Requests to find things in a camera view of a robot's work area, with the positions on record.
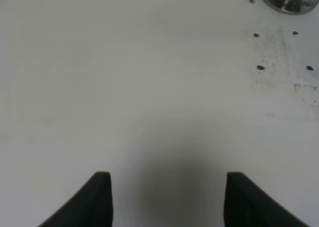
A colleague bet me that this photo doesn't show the far stainless steel saucer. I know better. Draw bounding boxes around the far stainless steel saucer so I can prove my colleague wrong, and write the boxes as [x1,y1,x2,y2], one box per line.
[263,0,319,15]

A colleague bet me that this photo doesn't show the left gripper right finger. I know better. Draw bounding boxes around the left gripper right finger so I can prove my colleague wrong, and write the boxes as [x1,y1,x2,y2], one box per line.
[223,172,307,227]

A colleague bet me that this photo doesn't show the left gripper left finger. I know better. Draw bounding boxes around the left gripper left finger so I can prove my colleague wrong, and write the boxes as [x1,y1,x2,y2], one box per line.
[41,172,114,227]

